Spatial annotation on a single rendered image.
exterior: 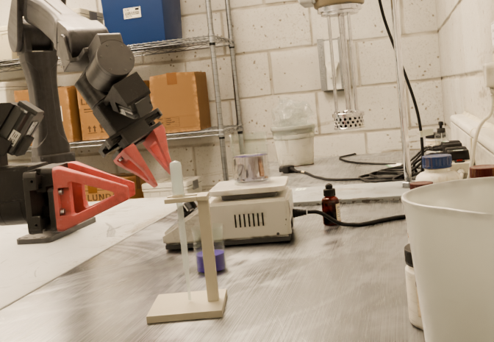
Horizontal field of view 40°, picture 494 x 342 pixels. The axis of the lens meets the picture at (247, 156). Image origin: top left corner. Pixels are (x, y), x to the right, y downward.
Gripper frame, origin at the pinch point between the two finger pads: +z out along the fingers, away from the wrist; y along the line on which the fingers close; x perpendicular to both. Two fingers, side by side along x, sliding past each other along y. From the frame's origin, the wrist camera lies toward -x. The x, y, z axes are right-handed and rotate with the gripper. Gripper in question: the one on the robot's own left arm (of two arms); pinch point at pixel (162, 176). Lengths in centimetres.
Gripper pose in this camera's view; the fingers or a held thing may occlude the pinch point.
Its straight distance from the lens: 108.0
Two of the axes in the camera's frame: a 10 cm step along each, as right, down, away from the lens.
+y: 7.1, -5.1, 4.8
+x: -3.9, 2.8, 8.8
